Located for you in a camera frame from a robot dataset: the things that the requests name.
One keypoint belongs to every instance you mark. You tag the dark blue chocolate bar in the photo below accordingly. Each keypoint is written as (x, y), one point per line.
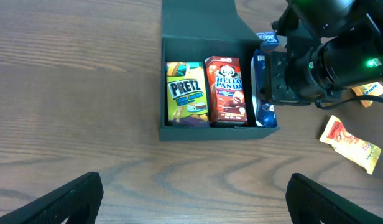
(264, 113)

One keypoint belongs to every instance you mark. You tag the green Pretz snack box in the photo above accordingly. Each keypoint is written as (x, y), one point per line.
(187, 101)

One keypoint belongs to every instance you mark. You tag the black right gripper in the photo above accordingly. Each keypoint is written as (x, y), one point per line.
(296, 77)

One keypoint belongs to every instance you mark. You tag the small orange snack packet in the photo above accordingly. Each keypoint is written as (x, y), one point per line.
(371, 89)

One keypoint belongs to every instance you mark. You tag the blue Eclipse mints tin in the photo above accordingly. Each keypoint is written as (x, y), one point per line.
(269, 41)

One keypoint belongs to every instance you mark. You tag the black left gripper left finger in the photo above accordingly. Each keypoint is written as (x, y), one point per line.
(75, 202)

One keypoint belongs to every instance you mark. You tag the red Hello Panda box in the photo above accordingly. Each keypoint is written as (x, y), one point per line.
(228, 103)

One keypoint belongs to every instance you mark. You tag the black gift box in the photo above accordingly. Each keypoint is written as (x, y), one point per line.
(192, 31)

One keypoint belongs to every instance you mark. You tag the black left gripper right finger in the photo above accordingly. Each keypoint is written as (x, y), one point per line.
(309, 202)

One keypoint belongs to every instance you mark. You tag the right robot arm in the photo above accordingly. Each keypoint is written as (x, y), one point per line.
(332, 46)

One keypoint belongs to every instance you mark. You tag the yellow orange candy packet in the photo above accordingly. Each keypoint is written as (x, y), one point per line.
(362, 152)

